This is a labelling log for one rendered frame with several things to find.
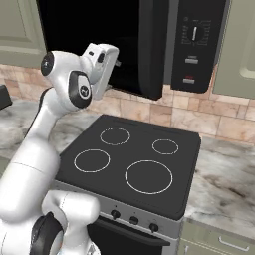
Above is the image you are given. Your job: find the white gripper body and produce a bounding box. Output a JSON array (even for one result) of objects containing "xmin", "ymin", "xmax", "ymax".
[{"xmin": 93, "ymin": 44, "xmax": 121, "ymax": 101}]

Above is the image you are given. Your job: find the black microwave oven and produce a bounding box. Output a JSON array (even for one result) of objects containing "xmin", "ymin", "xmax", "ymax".
[{"xmin": 35, "ymin": 0, "xmax": 231, "ymax": 102}]

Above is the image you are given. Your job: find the black microwave door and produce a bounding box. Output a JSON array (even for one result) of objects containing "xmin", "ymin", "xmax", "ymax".
[{"xmin": 137, "ymin": 0, "xmax": 171, "ymax": 102}]

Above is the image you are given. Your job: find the red microwave stop button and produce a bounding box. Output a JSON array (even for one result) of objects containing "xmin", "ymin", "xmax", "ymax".
[{"xmin": 182, "ymin": 76, "xmax": 196, "ymax": 86}]

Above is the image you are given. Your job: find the black microwave dial knob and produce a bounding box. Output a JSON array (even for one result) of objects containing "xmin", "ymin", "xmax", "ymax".
[{"xmin": 190, "ymin": 25, "xmax": 201, "ymax": 42}]

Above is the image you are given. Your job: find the sage green cupboard door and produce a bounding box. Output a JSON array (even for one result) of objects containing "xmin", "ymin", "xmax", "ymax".
[
  {"xmin": 0, "ymin": 0, "xmax": 48, "ymax": 70},
  {"xmin": 212, "ymin": 0, "xmax": 255, "ymax": 101}
]

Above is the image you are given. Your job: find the black oven door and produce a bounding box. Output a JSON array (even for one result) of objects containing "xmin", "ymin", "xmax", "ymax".
[{"xmin": 87, "ymin": 222, "xmax": 167, "ymax": 255}]

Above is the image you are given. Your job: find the black hob with oven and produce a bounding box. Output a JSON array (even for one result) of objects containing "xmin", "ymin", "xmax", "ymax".
[{"xmin": 54, "ymin": 114, "xmax": 202, "ymax": 255}]

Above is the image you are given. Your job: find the black box-shaped appliance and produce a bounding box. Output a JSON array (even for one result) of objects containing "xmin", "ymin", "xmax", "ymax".
[{"xmin": 0, "ymin": 84, "xmax": 14, "ymax": 111}]

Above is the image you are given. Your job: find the sage green drawer front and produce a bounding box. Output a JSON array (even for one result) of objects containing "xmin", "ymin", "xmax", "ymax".
[{"xmin": 179, "ymin": 218, "xmax": 255, "ymax": 255}]

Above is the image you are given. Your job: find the black oven door handle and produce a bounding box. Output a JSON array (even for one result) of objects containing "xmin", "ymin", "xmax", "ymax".
[{"xmin": 95, "ymin": 217, "xmax": 171, "ymax": 247}]

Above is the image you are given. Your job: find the pale drawer handle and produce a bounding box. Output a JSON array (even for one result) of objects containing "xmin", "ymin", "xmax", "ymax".
[{"xmin": 218, "ymin": 235, "xmax": 251, "ymax": 252}]

